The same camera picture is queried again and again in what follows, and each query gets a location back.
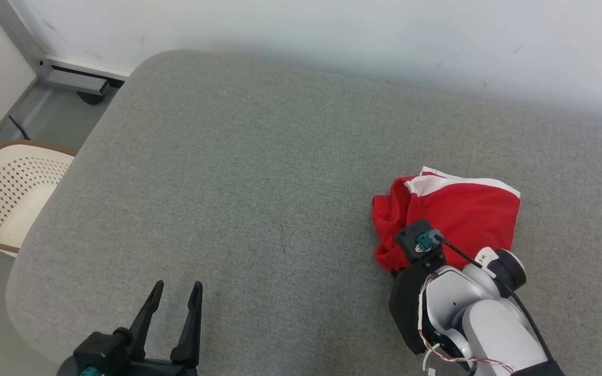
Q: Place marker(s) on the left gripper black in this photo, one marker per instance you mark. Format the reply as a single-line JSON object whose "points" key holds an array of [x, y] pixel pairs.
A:
{"points": [[160, 369]]}

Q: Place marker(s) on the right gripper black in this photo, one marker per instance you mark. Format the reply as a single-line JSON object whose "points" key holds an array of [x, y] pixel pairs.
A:
{"points": [[404, 303]]}

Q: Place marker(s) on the red garment with white trim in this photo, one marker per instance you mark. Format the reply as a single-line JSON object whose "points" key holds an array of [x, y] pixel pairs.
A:
{"points": [[463, 209]]}

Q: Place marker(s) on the cream perforated laundry basket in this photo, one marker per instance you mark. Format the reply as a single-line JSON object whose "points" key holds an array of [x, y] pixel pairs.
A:
{"points": [[13, 193]]}

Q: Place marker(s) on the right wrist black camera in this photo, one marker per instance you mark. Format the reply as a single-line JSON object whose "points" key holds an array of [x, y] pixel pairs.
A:
{"points": [[411, 240]]}

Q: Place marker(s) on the black frame foot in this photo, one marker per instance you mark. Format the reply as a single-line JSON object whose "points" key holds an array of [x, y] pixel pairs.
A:
{"points": [[92, 98]]}

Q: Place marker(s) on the grey metal partition frame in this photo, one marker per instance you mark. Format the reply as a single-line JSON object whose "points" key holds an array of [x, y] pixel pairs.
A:
{"points": [[71, 78]]}

